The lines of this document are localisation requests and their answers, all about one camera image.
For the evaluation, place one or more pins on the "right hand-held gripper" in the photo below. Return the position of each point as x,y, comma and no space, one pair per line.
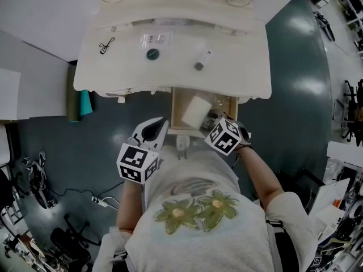
225,136

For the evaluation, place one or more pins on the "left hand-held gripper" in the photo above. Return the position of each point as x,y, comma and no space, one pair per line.
136,163

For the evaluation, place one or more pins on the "wooden large drawer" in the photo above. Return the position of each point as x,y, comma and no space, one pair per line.
177,109

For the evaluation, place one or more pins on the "white box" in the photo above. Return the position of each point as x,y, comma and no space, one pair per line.
195,110

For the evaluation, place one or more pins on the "person's left forearm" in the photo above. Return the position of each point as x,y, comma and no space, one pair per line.
130,208

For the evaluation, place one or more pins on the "person's right forearm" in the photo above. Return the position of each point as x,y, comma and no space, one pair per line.
261,177

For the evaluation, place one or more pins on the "white dressing table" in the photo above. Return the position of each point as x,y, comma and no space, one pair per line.
127,67

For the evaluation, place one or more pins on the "person's right hand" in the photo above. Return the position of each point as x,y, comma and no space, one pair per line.
246,137

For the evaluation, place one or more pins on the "clear plastic bag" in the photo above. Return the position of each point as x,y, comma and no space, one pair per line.
224,102

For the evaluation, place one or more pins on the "teal roll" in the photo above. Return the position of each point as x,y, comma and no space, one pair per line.
85,103

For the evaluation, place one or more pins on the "dark green round compact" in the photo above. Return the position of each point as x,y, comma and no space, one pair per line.
153,54

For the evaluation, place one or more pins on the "white tube with black cap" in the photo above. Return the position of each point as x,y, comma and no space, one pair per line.
203,57

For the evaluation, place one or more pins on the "white power strip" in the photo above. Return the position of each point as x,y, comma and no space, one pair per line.
99,201

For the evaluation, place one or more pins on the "olive green roll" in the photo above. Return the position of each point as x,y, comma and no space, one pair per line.
72,95

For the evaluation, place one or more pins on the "clear labelled packet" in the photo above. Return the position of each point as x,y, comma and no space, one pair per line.
157,38

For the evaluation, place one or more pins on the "black eyelash curler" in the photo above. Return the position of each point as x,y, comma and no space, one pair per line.
105,45

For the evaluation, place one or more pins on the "white flower-print shirt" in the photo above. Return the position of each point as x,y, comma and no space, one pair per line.
198,237

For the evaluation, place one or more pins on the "grey folded device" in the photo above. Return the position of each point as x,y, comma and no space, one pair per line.
38,180

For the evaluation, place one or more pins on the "white cluttered desk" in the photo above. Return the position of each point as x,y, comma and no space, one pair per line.
331,208

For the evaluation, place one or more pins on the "small orange box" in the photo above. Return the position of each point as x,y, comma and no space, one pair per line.
337,203

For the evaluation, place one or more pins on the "black office chair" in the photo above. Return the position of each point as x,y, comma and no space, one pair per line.
71,242
8,188
354,115

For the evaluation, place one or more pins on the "white flat panel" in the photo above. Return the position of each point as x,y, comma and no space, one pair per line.
8,95

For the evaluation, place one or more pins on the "black folded tripod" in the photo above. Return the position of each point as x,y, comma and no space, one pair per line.
324,25

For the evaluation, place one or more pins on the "black metal frame chair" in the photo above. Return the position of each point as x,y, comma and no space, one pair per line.
300,188

